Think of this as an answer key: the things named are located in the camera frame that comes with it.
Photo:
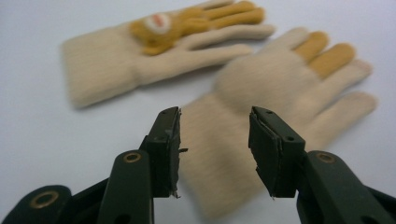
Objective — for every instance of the cream knit glove yellow fingers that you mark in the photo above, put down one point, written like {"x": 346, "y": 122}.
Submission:
{"x": 224, "y": 146}

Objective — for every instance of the cream knit glove with bear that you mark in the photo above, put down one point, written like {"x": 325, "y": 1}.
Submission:
{"x": 102, "y": 65}

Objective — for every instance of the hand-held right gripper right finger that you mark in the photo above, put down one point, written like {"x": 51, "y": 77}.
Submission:
{"x": 274, "y": 155}

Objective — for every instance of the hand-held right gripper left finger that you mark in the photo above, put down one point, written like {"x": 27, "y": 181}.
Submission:
{"x": 165, "y": 155}

